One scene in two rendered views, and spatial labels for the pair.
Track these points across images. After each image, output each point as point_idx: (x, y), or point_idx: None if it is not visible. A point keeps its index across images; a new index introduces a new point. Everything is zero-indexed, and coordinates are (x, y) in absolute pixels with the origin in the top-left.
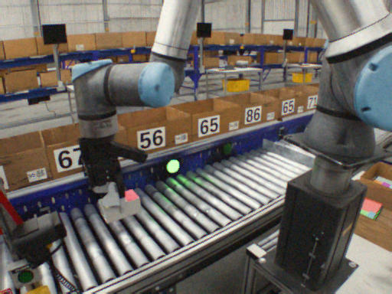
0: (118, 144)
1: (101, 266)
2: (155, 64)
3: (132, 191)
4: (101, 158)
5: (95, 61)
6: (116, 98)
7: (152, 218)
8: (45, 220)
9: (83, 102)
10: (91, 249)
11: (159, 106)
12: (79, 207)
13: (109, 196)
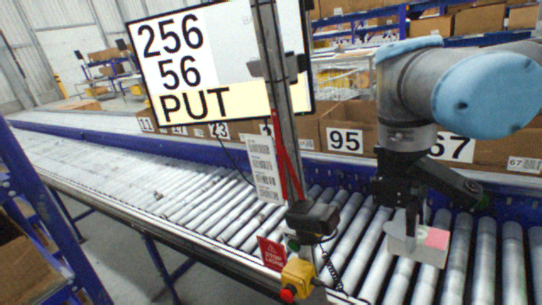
0: (432, 165)
1: (393, 289)
2: (482, 58)
3: (447, 235)
4: (399, 174)
5: (399, 43)
6: (410, 106)
7: (524, 286)
8: (318, 210)
9: (378, 100)
10: (401, 262)
11: (470, 138)
12: (434, 206)
13: (394, 224)
